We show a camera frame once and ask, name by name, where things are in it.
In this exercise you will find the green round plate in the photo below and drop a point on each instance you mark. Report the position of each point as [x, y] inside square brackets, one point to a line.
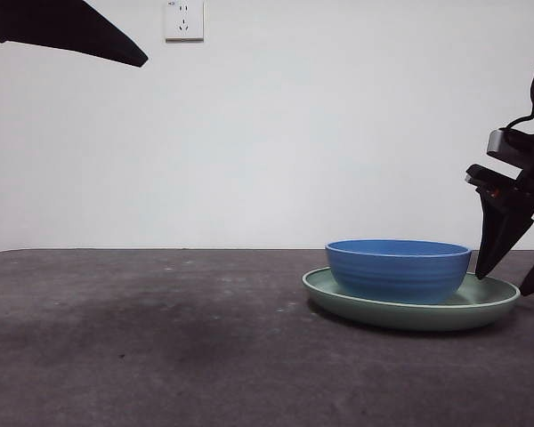
[405, 318]

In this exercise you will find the pale grey right wrist camera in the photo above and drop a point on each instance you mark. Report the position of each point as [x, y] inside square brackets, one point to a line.
[496, 142]

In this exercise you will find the blue ribbed bowl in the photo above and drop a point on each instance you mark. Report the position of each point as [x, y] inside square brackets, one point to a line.
[396, 276]

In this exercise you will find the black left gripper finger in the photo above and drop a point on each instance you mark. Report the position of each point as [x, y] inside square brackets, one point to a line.
[71, 31]

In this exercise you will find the white wall socket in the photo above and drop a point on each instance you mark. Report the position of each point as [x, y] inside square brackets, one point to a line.
[183, 22]

